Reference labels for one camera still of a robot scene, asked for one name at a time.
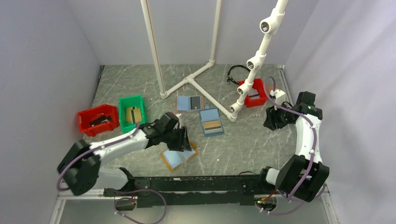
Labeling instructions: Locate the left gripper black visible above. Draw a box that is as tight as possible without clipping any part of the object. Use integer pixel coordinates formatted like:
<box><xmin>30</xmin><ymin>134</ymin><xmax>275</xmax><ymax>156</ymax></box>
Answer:
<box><xmin>162</xmin><ymin>126</ymin><xmax>191</xmax><ymax>152</ymax></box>

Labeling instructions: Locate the orange card holder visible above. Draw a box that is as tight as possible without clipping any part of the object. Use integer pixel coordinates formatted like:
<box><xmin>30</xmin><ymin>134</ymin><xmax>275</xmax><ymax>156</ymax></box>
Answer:
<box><xmin>160</xmin><ymin>142</ymin><xmax>198</xmax><ymax>171</ymax></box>

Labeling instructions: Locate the grey striped credit card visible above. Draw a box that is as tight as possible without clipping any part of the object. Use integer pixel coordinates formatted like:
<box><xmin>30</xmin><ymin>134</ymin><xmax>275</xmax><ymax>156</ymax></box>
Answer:
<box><xmin>248</xmin><ymin>93</ymin><xmax>260</xmax><ymax>100</ymax></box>

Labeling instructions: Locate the light grey striped card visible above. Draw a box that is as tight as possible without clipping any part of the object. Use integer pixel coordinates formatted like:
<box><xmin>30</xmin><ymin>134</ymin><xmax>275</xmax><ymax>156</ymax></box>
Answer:
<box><xmin>248</xmin><ymin>89</ymin><xmax>259</xmax><ymax>94</ymax></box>

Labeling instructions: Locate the beige striped credit card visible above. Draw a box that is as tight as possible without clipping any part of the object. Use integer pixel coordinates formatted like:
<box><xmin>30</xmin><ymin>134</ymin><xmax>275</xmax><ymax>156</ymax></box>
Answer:
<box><xmin>131</xmin><ymin>107</ymin><xmax>142</xmax><ymax>123</ymax></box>

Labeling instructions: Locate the dark grey credit card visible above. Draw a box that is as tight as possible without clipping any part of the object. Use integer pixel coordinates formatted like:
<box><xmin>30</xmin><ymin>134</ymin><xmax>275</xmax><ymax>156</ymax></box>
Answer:
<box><xmin>90</xmin><ymin>115</ymin><xmax>113</xmax><ymax>127</ymax></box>

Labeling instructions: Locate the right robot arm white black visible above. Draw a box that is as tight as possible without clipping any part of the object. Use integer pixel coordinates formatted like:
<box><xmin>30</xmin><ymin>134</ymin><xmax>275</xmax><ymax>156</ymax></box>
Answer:
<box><xmin>257</xmin><ymin>89</ymin><xmax>330</xmax><ymax>202</ymax></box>

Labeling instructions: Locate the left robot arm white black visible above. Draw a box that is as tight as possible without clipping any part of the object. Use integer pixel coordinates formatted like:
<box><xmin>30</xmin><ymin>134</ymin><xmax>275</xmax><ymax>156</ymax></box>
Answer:
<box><xmin>56</xmin><ymin>112</ymin><xmax>197</xmax><ymax>196</ymax></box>

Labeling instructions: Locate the blue open card holder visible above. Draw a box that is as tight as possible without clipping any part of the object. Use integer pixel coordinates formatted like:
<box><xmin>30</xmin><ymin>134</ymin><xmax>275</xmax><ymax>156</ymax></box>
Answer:
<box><xmin>199</xmin><ymin>108</ymin><xmax>224</xmax><ymax>137</ymax></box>

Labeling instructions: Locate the beige card in green bin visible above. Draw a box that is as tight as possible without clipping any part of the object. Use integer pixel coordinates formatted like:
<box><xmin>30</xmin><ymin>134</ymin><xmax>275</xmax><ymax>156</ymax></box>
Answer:
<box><xmin>126</xmin><ymin>107</ymin><xmax>134</xmax><ymax>123</ymax></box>

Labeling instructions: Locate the right red plastic bin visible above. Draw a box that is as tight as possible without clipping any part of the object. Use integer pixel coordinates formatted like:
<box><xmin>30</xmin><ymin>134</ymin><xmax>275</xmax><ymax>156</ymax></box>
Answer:
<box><xmin>244</xmin><ymin>78</ymin><xmax>268</xmax><ymax>108</ymax></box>

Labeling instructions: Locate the red plastic bin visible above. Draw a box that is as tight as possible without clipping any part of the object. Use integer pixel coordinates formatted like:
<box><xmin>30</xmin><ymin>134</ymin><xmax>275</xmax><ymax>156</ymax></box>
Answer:
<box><xmin>244</xmin><ymin>78</ymin><xmax>268</xmax><ymax>108</ymax></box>
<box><xmin>77</xmin><ymin>104</ymin><xmax>120</xmax><ymax>137</ymax></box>

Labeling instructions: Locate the green plastic bin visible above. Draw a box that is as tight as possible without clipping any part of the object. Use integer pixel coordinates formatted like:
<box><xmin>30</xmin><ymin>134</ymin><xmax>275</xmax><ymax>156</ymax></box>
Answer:
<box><xmin>119</xmin><ymin>95</ymin><xmax>147</xmax><ymax>133</ymax></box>

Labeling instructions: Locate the left red plastic bin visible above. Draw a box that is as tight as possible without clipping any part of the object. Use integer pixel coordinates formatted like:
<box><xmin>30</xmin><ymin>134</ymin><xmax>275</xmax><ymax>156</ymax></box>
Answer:
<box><xmin>77</xmin><ymin>104</ymin><xmax>120</xmax><ymax>137</ymax></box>

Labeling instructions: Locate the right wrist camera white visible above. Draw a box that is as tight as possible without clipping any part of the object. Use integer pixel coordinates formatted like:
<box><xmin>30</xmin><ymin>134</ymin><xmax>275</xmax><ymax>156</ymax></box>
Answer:
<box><xmin>270</xmin><ymin>89</ymin><xmax>286</xmax><ymax>105</ymax></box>

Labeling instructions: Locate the white pvc pipe frame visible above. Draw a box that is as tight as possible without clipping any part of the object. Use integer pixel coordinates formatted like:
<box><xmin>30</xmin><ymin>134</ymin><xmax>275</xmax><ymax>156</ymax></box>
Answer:
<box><xmin>140</xmin><ymin>0</ymin><xmax>237</xmax><ymax>122</ymax></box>

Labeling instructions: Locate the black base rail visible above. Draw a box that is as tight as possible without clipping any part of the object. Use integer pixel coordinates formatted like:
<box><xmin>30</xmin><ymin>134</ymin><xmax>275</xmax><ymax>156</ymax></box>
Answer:
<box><xmin>103</xmin><ymin>174</ymin><xmax>275</xmax><ymax>208</ymax></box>

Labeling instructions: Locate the black cable loop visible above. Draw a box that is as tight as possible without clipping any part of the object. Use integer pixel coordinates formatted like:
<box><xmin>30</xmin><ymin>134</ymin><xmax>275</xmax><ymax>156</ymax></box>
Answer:
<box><xmin>227</xmin><ymin>65</ymin><xmax>251</xmax><ymax>85</ymax></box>

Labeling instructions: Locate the white pvc camera mast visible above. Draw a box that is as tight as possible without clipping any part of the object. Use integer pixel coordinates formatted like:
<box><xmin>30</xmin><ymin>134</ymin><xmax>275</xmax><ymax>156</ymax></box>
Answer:
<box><xmin>230</xmin><ymin>0</ymin><xmax>289</xmax><ymax>119</ymax></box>

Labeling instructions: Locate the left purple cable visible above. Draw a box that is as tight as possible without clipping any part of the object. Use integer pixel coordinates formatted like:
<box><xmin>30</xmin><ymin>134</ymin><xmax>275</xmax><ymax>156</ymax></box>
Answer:
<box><xmin>57</xmin><ymin>123</ymin><xmax>168</xmax><ymax>224</ymax></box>

